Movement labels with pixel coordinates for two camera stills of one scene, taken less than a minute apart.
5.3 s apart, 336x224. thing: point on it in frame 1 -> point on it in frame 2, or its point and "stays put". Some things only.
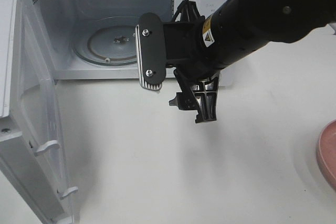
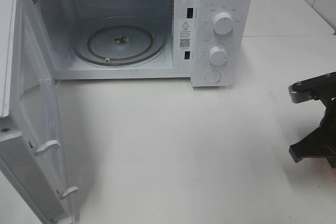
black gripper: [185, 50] -> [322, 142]
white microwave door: [30, 123] stays put
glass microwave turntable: [106, 41] stays put
